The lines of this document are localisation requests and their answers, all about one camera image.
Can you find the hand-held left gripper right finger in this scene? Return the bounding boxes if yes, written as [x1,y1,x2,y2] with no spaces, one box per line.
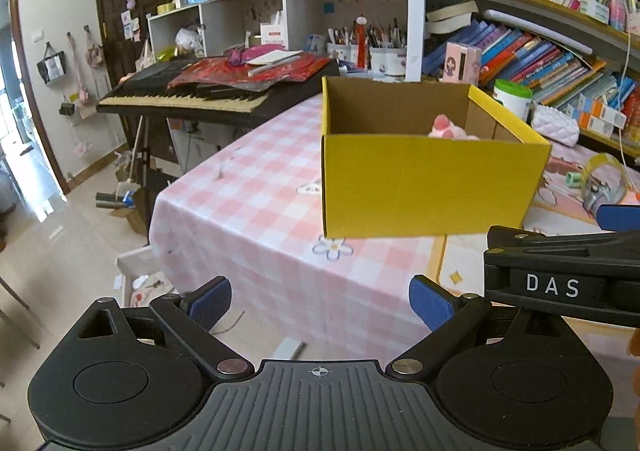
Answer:
[386,275,571,378]

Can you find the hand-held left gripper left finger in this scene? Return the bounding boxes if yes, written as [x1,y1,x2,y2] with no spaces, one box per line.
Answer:
[75,276,255,380]

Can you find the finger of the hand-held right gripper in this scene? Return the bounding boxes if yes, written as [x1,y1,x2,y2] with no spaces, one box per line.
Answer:
[487,204,640,252]

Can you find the clear tape roll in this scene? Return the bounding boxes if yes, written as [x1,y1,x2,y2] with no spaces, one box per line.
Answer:
[581,153,630,212]

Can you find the small green gadget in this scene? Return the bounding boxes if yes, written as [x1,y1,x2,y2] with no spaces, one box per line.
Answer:
[565,171,623,209]

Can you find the yellow cardboard box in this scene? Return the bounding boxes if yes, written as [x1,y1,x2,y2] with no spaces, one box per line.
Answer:
[320,76,552,239]

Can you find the large pink plush pig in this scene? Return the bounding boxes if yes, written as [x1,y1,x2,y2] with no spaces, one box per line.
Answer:
[427,114,481,140]

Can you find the printed cartoon desk mat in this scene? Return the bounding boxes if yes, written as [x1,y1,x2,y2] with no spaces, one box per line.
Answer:
[437,151,640,312]

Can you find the white floor bin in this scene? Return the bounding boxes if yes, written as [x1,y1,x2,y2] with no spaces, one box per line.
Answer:
[116,246,176,308]

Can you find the orange blue small box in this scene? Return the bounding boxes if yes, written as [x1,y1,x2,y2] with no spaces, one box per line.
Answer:
[587,101,628,136]
[575,98,598,132]

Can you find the white quilted pouch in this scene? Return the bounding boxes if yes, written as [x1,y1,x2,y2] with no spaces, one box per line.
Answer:
[531,103,581,146]

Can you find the keyboard stand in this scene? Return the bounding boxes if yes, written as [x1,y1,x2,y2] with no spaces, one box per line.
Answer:
[117,113,173,212]

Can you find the white jar green lid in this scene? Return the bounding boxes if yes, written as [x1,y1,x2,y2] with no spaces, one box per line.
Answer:
[493,79,533,124]

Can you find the row of slanted books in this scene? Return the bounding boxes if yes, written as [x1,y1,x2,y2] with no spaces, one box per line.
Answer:
[422,18,640,132]

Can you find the black electronic keyboard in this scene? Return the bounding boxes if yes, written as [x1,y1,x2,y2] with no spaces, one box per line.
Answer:
[95,58,342,129]

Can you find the pink cartoon dispenser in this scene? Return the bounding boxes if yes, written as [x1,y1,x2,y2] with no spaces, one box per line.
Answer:
[442,42,482,84]

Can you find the red glossy papers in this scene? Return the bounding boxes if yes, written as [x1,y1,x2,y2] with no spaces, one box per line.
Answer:
[167,56,333,92]

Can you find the white cup of pens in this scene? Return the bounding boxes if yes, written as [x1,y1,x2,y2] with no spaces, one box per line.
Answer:
[327,28,358,69]
[367,21,407,76]

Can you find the thick pale book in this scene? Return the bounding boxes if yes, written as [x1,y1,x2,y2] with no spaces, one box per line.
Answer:
[427,1,481,25]

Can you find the red tassel ornament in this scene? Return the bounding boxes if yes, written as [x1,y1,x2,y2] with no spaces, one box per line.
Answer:
[351,16,370,70]

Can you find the small white red box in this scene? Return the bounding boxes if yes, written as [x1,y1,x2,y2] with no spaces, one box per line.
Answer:
[260,13,288,52]

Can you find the hanging tote bag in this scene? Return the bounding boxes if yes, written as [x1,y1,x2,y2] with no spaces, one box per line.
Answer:
[36,43,67,86]

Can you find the small grey shelf unit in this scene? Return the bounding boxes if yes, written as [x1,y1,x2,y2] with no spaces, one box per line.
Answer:
[146,0,408,76]

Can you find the white hanging cable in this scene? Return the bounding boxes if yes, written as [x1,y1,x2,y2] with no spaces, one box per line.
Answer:
[602,0,640,166]

